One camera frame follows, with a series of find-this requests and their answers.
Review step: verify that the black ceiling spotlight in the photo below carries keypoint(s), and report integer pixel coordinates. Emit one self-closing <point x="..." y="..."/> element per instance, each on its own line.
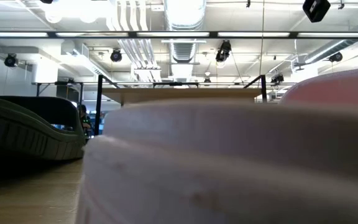
<point x="223" y="51"/>
<point x="10" y="60"/>
<point x="116" y="55"/>
<point x="336" y="57"/>

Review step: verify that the person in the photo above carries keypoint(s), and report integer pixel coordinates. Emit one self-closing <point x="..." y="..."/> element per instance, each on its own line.
<point x="83" y="118"/>

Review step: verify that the wooden shelf with black frame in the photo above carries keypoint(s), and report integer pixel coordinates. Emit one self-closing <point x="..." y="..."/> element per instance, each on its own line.
<point x="182" y="93"/>

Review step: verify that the silver ventilation duct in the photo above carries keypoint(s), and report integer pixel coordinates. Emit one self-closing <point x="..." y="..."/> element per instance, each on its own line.
<point x="183" y="18"/>

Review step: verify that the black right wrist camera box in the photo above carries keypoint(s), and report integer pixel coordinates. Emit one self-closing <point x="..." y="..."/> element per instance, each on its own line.
<point x="316" y="10"/>

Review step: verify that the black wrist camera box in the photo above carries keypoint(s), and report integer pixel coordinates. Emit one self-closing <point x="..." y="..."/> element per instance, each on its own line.
<point x="316" y="10"/>
<point x="46" y="1"/>

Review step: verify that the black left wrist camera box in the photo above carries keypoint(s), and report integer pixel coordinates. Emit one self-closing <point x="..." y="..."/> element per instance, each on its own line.
<point x="46" y="1"/>

